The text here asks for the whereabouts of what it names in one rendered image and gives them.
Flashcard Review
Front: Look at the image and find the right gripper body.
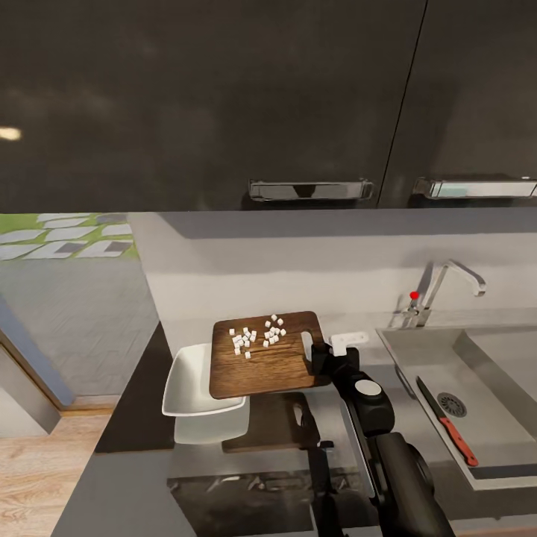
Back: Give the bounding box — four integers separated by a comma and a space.
311, 347, 360, 383

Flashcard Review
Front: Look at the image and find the parer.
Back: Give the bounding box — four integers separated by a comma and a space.
418, 376, 478, 467

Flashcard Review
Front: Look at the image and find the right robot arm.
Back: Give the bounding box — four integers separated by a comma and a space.
311, 331, 456, 537

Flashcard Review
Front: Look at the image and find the cutting board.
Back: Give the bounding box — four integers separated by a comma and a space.
210, 311, 333, 400

